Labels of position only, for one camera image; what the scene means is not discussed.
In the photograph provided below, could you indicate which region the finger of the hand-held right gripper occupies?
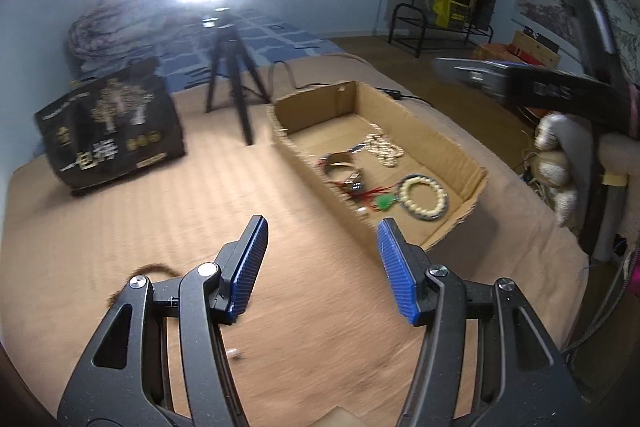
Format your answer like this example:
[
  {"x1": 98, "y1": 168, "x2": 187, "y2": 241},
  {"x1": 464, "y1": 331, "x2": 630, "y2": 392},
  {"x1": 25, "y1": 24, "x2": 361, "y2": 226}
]
[{"x1": 433, "y1": 56, "x2": 509, "y2": 96}]

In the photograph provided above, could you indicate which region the landscape wall painting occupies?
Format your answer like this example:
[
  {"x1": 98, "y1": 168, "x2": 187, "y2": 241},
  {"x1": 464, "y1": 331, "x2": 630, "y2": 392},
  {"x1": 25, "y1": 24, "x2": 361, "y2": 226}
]
[{"x1": 514, "y1": 0, "x2": 640, "y2": 74}]

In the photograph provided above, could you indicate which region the brown band bracelet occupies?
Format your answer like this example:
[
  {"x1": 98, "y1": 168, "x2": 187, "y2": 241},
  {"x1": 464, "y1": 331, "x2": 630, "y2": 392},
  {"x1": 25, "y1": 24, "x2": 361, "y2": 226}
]
[{"x1": 319, "y1": 146, "x2": 367, "y2": 173}]

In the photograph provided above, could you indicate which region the bundle of wires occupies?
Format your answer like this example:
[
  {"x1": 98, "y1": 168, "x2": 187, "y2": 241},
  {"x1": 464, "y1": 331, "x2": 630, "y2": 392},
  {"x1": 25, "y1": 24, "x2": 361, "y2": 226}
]
[{"x1": 519, "y1": 146, "x2": 557, "y2": 208}]

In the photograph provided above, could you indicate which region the folded floral quilt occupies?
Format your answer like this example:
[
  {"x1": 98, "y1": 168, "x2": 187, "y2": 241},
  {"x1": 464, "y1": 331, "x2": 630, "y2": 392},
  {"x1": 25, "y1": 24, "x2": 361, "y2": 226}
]
[{"x1": 65, "y1": 0, "x2": 202, "y2": 74}]

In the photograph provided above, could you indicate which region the white bead necklace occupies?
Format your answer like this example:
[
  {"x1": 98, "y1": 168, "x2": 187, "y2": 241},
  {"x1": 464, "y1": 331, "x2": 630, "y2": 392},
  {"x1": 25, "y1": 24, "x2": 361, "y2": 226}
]
[{"x1": 362, "y1": 134, "x2": 405, "y2": 169}]

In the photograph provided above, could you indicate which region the person's right hand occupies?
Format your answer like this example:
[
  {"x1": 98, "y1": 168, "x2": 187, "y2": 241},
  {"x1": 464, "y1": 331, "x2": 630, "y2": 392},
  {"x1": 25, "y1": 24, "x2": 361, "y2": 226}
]
[{"x1": 531, "y1": 111, "x2": 577, "y2": 226}]

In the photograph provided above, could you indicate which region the cream bead bracelet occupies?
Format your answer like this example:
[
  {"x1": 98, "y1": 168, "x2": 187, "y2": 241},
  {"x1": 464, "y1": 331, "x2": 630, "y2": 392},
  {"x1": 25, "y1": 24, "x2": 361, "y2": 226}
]
[{"x1": 397, "y1": 174, "x2": 450, "y2": 221}]

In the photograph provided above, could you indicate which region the green pendant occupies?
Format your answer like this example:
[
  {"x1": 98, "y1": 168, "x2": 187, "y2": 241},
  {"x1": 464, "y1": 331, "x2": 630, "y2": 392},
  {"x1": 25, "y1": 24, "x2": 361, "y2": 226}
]
[{"x1": 357, "y1": 187, "x2": 399, "y2": 214}]

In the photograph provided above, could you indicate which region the black snack bag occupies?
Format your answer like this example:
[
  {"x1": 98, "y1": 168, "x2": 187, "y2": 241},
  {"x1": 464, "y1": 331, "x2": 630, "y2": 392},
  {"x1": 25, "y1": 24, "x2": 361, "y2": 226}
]
[{"x1": 33, "y1": 59, "x2": 187, "y2": 198}]

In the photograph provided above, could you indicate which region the cardboard box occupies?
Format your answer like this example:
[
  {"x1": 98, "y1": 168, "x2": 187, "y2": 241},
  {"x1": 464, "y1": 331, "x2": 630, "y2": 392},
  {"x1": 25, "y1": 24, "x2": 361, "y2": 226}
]
[{"x1": 269, "y1": 80, "x2": 489, "y2": 253}]

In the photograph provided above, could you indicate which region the blue patterned bedsheet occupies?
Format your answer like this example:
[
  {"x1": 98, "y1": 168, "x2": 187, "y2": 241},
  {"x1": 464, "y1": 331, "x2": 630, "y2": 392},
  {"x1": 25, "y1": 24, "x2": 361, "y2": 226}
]
[{"x1": 155, "y1": 7, "x2": 347, "y2": 96}]

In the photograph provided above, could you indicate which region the yellow box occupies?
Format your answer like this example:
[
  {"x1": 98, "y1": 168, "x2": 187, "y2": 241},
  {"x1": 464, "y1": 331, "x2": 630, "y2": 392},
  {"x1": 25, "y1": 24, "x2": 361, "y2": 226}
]
[{"x1": 432, "y1": 0, "x2": 469, "y2": 28}]

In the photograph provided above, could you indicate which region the wooden bead necklace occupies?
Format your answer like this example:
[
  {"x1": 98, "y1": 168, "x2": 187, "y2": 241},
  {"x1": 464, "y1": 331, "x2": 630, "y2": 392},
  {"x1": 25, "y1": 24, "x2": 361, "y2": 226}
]
[{"x1": 107, "y1": 262, "x2": 176, "y2": 306}]

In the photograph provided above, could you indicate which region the black tripod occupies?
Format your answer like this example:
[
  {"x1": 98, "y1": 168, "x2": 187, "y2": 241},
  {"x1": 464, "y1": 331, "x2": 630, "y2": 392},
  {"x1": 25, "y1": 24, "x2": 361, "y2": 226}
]
[{"x1": 202, "y1": 7, "x2": 274, "y2": 147}]

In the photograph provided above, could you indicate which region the dark bangle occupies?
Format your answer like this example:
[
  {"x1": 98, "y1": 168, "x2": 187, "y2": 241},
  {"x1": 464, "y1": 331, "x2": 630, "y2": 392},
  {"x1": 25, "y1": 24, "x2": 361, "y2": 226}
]
[{"x1": 409, "y1": 206, "x2": 449, "y2": 224}]

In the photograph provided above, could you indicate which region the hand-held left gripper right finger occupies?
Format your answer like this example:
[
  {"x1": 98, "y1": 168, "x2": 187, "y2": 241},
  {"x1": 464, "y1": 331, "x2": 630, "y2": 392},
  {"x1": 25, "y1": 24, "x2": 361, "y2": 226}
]
[{"x1": 376, "y1": 217, "x2": 588, "y2": 427}]

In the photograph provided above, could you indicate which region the orange-brown box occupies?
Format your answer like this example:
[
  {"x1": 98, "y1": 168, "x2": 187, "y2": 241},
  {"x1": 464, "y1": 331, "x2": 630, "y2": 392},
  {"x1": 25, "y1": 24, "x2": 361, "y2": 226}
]
[{"x1": 512, "y1": 30, "x2": 561, "y2": 69}]

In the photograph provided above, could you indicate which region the pink object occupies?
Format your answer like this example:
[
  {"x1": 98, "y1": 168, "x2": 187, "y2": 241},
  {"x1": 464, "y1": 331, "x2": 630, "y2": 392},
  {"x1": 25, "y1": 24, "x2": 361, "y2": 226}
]
[{"x1": 626, "y1": 251, "x2": 640, "y2": 294}]

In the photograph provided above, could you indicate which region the red flat box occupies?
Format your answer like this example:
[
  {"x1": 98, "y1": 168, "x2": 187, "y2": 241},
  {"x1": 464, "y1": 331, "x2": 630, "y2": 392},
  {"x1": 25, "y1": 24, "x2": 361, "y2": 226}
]
[{"x1": 473, "y1": 44, "x2": 524, "y2": 63}]

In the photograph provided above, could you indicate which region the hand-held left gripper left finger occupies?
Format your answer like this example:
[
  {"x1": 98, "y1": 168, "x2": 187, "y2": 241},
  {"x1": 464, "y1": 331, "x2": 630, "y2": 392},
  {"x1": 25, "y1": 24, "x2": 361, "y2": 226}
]
[{"x1": 57, "y1": 214, "x2": 271, "y2": 427}]

